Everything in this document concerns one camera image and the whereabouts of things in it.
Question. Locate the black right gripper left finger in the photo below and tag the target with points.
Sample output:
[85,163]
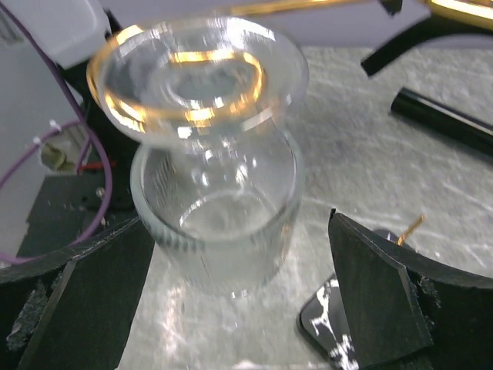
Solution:
[73,308]

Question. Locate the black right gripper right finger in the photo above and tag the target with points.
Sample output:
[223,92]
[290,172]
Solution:
[456,308]

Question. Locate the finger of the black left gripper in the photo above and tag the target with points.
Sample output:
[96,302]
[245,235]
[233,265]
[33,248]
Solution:
[427,29]

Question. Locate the black marble rack base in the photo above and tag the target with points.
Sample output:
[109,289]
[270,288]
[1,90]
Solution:
[327,327]

